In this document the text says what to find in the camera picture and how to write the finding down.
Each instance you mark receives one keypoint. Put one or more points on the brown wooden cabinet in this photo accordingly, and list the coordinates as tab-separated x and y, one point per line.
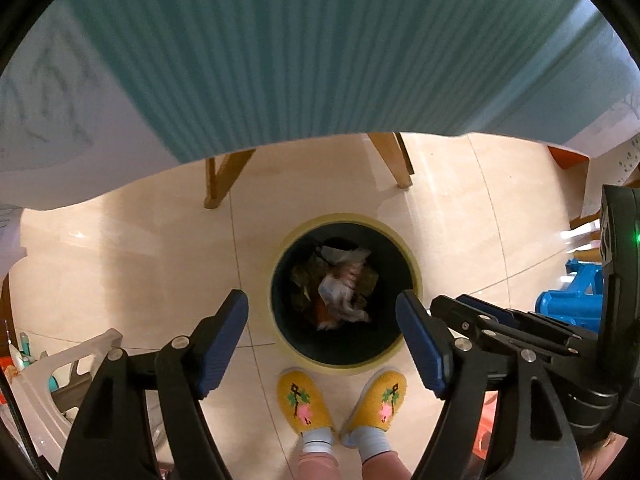
4	305

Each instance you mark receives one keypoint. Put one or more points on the pink plastic stool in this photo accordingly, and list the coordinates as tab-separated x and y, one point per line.
482	430

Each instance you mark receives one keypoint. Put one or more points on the teal ribbed tablecloth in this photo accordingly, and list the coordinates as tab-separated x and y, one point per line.
300	50

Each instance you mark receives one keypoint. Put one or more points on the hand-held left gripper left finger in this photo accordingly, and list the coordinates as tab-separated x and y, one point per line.
225	340

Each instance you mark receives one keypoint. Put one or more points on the person's right forearm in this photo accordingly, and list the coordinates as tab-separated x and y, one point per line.
600	462

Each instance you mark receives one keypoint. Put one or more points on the olive crumpled wrapper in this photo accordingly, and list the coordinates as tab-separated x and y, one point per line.
305	280

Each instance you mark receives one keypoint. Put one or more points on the crumpled white plastic bag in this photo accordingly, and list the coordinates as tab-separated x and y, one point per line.
345	290

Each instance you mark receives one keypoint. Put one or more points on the yellow knitted slipper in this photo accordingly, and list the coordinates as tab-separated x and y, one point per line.
302	400
382	400

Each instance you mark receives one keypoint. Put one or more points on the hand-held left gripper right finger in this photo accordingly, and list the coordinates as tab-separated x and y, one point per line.
422	345

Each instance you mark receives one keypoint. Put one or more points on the white dotted cloth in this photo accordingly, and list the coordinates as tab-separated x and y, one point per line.
625	150

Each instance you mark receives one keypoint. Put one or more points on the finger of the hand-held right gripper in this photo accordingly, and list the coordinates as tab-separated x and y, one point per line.
492	309
455	312

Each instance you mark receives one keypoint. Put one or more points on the blue plastic stool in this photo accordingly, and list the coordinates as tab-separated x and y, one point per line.
565	300

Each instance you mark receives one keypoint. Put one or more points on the person's right leg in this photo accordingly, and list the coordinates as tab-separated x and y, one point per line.
382	470

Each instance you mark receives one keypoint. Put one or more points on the white patterned cloth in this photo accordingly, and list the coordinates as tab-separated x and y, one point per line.
60	110

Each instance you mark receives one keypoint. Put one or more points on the wooden chair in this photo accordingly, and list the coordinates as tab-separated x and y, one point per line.
582	195

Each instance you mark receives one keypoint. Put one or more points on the light blue sock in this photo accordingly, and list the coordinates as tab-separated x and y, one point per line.
317	442
372	445

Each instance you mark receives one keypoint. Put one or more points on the dark blue yellow-rimmed trash bin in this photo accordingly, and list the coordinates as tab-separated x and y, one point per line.
300	330

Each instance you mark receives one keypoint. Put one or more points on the white plastic stool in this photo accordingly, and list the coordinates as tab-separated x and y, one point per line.
35	390

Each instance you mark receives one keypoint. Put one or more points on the person's left leg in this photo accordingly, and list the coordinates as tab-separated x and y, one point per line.
315	467

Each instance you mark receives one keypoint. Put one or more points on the person's leg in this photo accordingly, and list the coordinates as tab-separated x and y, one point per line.
315	467
382	470

